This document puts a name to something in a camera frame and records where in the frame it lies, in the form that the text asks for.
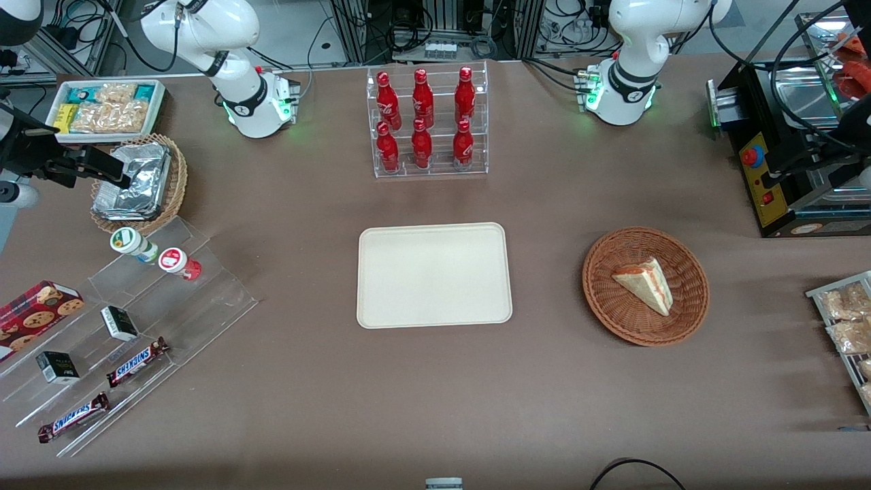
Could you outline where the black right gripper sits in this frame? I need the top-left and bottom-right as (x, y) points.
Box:
(0, 112), (130, 190)

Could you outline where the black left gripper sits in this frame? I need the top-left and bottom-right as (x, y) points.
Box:
(761, 95), (871, 193)

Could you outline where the green lid gum bottle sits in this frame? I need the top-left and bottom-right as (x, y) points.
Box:
(110, 228), (159, 264)

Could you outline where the white snack tray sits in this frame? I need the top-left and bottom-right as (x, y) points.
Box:
(51, 79), (167, 144)

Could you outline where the tray of packaged snacks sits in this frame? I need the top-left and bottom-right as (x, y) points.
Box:
(806, 271), (871, 416)

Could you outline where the beige serving tray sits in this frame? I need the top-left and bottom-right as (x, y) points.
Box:
(357, 222), (513, 329)

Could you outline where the black food warmer machine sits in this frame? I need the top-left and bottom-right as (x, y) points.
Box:
(706, 10), (871, 239)

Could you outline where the silver foil packet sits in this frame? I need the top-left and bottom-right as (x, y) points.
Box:
(92, 182), (163, 222)
(110, 142), (171, 205)

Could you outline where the clear cracker bag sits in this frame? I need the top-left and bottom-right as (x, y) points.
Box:
(70, 101), (151, 134)
(94, 82), (140, 107)

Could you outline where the light wicker basket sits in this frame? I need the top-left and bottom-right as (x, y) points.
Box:
(90, 134), (188, 237)

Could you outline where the small black box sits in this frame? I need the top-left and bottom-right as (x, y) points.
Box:
(35, 351), (80, 385)
(101, 306), (139, 342)

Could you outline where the red cookie box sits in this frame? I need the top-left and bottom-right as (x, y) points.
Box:
(0, 280), (85, 363)

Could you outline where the clear acrylic stepped stand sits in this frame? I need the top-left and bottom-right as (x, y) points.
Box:
(0, 216), (259, 458)

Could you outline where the wrapped sandwich wedge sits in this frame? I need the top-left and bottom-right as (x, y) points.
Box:
(612, 257), (674, 317)

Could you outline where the Snickers chocolate bar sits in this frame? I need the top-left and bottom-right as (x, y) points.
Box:
(37, 392), (110, 444)
(105, 337), (169, 389)

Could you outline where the round brown wicker basket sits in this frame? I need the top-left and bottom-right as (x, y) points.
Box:
(582, 227), (710, 347)

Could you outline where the red cola bottle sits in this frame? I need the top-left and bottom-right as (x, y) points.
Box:
(376, 121), (401, 173)
(376, 71), (403, 131)
(412, 68), (436, 129)
(410, 118), (433, 169)
(452, 119), (475, 170)
(454, 66), (477, 126)

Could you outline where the clear acrylic bottle rack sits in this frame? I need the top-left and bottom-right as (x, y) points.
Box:
(365, 61), (489, 179)

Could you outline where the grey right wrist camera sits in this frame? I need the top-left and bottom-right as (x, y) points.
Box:
(0, 178), (39, 210)

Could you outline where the black machine cable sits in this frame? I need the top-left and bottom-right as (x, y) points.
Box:
(708, 0), (871, 152)

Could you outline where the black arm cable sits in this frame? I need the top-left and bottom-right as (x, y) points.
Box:
(101, 0), (182, 73)

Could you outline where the black looped cable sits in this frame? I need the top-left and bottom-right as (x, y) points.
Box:
(589, 458), (685, 490)

